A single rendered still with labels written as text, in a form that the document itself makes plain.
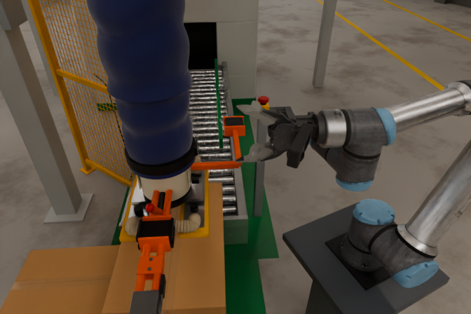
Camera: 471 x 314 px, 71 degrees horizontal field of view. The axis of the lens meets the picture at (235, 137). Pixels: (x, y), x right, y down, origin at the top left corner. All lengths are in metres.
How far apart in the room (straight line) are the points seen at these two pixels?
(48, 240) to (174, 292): 1.79
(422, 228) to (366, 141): 0.58
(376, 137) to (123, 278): 0.96
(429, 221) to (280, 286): 1.29
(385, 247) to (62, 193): 2.27
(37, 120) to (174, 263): 1.52
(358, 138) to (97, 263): 1.48
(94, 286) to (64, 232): 1.13
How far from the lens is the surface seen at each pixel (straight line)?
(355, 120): 0.79
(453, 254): 2.92
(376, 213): 1.43
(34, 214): 3.16
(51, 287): 1.91
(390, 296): 1.57
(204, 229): 1.14
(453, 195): 1.28
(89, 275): 1.88
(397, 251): 1.36
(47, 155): 2.65
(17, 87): 2.42
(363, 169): 0.86
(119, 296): 1.28
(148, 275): 0.94
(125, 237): 1.17
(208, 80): 3.57
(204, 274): 1.27
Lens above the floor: 2.00
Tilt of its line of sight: 34 degrees down
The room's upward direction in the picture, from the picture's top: straight up
